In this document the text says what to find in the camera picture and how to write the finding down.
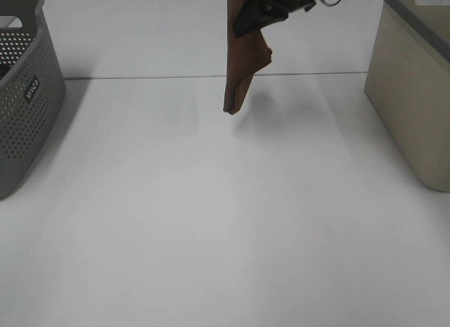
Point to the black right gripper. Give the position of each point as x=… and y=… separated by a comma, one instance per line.
x=257, y=14

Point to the brown towel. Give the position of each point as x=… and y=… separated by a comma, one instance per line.
x=246, y=55

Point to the beige plastic storage bin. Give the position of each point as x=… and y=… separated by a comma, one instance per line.
x=408, y=84

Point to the grey perforated plastic basket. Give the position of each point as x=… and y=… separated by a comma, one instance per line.
x=32, y=90

